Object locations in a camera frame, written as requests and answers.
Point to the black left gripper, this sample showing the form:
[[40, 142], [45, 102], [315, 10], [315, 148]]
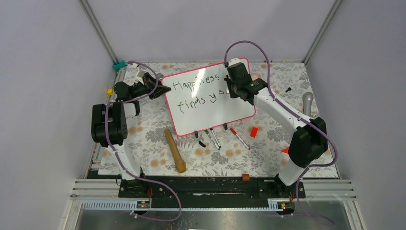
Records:
[[150, 83]]

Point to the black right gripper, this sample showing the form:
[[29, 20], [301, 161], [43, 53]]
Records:
[[232, 93]]

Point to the pink framed whiteboard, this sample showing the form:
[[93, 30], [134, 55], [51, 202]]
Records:
[[198, 100]]

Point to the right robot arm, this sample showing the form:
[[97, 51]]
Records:
[[308, 141]]

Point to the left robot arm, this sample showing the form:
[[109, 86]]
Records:
[[109, 124]]

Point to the red whiteboard marker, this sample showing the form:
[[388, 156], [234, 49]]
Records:
[[239, 138]]

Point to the green whiteboard marker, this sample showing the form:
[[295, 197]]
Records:
[[212, 139]]

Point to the blue whiteboard marker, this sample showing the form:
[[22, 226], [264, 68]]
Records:
[[215, 138]]

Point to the teal clamp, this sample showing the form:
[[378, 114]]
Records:
[[119, 65]]

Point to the small red block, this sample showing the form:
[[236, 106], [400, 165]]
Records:
[[254, 132]]

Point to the silver toy microphone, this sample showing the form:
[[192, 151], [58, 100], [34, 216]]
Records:
[[307, 103]]

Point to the gold toy microphone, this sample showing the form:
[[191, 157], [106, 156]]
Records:
[[180, 164]]

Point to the red triangular block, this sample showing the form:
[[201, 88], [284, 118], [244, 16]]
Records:
[[286, 150]]

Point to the small brown cube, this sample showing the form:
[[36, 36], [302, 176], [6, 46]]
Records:
[[245, 177]]

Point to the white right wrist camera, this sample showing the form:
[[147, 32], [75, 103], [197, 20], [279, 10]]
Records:
[[233, 61]]

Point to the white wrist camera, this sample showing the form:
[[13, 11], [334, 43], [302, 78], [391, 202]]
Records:
[[233, 61], [139, 71]]

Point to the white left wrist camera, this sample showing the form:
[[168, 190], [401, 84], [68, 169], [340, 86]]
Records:
[[139, 71]]

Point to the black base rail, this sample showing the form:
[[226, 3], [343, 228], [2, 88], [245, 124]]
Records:
[[211, 192]]

